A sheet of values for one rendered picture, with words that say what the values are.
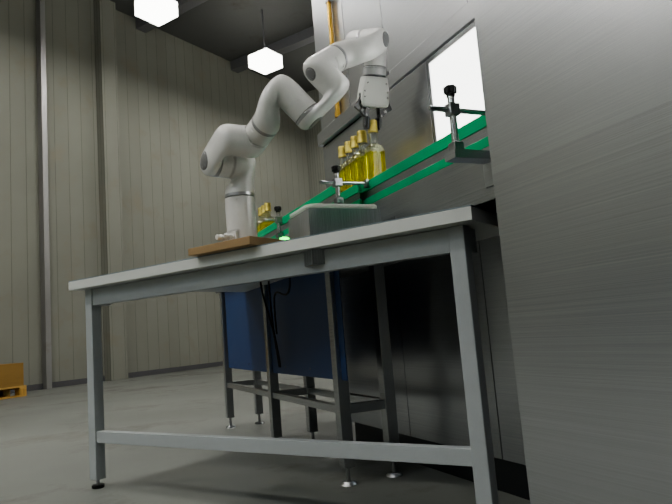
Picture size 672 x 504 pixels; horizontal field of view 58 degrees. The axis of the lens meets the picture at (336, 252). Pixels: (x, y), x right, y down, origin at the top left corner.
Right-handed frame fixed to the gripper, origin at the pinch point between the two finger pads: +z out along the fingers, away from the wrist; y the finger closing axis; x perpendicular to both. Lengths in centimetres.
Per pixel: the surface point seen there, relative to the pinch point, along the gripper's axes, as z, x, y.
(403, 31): -32.8, -8.5, -14.3
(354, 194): 23.6, 2.9, 6.7
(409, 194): 21.3, 38.0, 5.5
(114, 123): -32, -868, 46
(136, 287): 59, -28, 74
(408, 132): 2.4, 4.3, -11.6
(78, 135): -10, -845, 100
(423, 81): -13.5, 11.8, -11.9
